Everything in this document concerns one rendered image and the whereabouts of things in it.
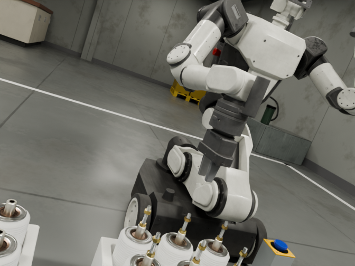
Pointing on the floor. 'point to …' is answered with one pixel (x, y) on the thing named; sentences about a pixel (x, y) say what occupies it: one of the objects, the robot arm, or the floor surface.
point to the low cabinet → (24, 22)
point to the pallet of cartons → (186, 93)
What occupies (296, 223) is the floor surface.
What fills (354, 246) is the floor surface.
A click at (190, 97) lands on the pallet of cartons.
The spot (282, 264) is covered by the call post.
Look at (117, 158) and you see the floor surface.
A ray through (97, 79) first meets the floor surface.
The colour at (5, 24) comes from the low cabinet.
